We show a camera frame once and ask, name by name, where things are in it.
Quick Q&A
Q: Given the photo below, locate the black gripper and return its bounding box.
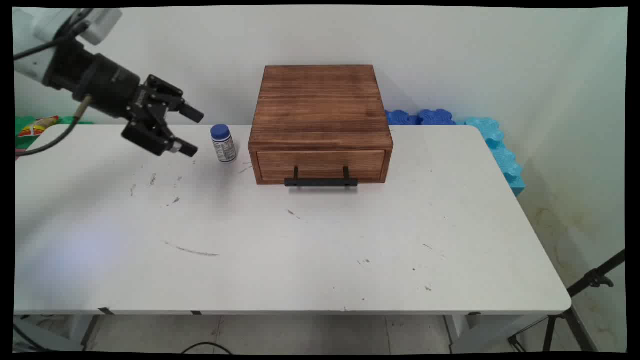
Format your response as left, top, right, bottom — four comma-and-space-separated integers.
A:
44, 39, 205, 159

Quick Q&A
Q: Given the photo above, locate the wooden drawer with black handle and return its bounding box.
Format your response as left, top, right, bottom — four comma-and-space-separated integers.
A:
255, 149, 387, 189

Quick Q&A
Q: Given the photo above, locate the white bottle with blue cap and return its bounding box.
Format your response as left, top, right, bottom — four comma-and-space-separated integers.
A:
210, 124, 238, 164

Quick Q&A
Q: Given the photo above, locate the red yellow snack bag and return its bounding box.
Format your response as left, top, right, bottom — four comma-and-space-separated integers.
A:
19, 115, 60, 139

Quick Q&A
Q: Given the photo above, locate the green foam mat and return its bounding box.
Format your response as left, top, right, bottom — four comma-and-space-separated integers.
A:
15, 115, 94, 151

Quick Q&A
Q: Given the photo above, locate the brown wooden drawer cabinet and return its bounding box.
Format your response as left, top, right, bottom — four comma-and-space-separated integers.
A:
248, 64, 394, 186

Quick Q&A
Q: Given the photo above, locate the grey table leg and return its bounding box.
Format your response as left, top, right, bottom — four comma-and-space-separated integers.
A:
80, 314, 101, 352

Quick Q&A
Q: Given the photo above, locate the dark blue foam mat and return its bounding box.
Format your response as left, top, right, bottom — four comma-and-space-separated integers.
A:
385, 108, 457, 126

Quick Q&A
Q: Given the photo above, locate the light blue foam mat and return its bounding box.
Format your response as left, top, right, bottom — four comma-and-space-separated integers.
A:
454, 116, 526, 197

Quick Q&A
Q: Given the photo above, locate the white table leg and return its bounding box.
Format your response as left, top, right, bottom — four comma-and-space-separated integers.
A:
444, 313, 482, 353

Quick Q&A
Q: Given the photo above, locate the black tripod stand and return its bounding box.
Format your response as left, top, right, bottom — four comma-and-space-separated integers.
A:
507, 249, 626, 354

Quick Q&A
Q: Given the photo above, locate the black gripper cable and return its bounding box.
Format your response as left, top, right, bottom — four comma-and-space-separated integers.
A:
15, 95, 95, 158

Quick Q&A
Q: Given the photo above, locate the white grey wrist camera box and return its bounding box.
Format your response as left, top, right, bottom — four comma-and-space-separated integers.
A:
75, 7, 124, 46

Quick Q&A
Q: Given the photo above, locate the black floor cable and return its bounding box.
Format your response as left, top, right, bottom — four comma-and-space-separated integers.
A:
180, 342, 234, 355

